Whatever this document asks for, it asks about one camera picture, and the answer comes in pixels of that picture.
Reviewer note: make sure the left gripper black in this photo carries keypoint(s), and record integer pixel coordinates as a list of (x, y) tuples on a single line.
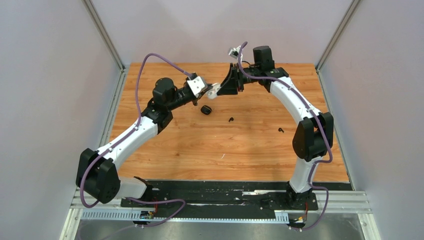
[(195, 99)]

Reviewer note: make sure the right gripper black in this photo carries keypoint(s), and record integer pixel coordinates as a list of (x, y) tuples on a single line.
[(232, 84)]

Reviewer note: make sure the black earbud charging case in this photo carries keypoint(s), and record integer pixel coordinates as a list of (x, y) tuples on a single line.
[(206, 110)]

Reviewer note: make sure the white earbud charging case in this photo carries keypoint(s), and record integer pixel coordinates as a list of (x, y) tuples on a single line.
[(212, 93)]

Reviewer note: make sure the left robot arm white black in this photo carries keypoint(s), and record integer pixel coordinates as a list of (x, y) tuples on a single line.
[(97, 173)]

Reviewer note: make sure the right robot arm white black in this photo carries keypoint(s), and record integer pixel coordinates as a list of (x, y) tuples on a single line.
[(313, 138)]

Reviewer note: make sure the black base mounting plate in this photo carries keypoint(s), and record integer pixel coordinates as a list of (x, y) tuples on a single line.
[(218, 213)]

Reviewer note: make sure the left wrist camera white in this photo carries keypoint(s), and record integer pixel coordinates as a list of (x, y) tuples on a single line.
[(196, 85)]

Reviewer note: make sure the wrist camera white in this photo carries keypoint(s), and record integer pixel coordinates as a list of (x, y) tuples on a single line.
[(196, 85), (234, 52)]

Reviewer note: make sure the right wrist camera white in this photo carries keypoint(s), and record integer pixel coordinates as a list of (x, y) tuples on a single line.
[(234, 52)]

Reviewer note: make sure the right aluminium frame post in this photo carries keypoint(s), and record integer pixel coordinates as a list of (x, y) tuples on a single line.
[(352, 8)]

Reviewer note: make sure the aluminium frame post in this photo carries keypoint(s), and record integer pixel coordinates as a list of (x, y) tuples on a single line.
[(97, 21), (352, 8)]

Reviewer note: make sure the left aluminium frame post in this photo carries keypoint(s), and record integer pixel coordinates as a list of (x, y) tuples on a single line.
[(97, 21)]

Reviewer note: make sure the aluminium front rail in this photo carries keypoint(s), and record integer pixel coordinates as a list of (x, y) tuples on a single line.
[(336, 201)]

